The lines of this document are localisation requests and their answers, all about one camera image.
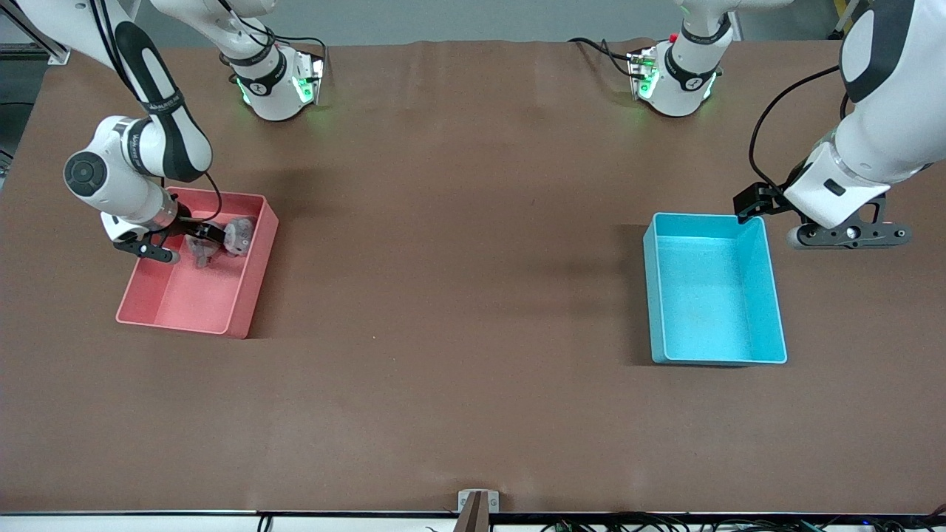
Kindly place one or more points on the grey plush toy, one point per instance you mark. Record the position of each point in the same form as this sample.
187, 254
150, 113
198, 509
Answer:
240, 235
201, 255

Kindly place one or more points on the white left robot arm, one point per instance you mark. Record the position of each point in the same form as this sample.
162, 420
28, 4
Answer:
894, 125

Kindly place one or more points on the silver arm base connector plate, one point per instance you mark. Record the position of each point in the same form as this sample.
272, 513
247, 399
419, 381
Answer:
314, 77
641, 74

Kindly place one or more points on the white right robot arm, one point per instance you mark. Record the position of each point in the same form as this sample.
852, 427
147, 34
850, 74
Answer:
118, 177

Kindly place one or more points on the pink plastic box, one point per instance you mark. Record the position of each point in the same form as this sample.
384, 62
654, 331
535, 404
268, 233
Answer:
192, 303

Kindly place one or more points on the blue plastic box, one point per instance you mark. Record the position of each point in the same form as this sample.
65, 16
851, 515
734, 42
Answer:
709, 295

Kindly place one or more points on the brown table cover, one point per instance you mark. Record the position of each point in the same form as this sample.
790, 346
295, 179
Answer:
473, 258

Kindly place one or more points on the metal table edge bracket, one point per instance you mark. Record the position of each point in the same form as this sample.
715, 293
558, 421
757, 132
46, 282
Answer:
478, 504

